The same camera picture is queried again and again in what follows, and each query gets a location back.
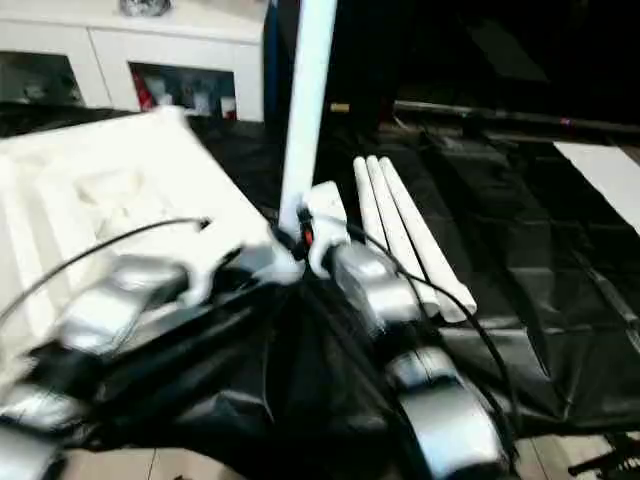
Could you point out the white plastic table leg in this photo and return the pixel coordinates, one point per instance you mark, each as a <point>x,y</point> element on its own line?
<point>406,200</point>
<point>305,125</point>
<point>370,200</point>
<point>388,200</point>

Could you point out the white plastic table top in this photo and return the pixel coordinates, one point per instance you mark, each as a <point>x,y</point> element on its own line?
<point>125,190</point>

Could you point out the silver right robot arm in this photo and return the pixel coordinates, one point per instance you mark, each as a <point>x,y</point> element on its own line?
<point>400,310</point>

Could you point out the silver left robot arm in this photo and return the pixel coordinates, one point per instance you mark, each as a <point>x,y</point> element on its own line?
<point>115,300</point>

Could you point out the small yellow label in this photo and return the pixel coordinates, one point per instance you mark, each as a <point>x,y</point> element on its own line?
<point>339,107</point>

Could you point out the white jar behind glass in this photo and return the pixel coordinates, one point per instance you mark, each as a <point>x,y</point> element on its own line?
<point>227,107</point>

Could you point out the black work mat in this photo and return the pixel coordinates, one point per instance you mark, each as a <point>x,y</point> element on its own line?
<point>500,250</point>

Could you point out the white bottle behind glass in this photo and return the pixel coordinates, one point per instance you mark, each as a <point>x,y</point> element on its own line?
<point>157,97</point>

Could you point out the red packet behind glass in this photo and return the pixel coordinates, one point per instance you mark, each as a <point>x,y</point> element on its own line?
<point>143,92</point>

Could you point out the long black bar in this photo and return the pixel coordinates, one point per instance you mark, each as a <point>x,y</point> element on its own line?
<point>500,114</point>

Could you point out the white glass-door cabinet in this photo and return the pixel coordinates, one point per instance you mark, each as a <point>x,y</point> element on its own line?
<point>150,40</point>

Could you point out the patterned bowl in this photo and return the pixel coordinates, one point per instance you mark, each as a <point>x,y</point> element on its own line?
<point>145,6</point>

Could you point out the flat white sheet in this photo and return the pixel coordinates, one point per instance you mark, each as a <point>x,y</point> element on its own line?
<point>600,165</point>

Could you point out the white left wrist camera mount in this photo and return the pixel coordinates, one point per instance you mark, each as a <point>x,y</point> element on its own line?
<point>215,270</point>

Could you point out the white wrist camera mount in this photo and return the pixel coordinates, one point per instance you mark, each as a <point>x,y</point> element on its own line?
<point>327,210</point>
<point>215,270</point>

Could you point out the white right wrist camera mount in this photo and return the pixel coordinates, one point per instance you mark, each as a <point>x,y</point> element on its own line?
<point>327,210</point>

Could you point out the dark blue upright post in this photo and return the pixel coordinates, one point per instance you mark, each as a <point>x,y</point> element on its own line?
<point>271,60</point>

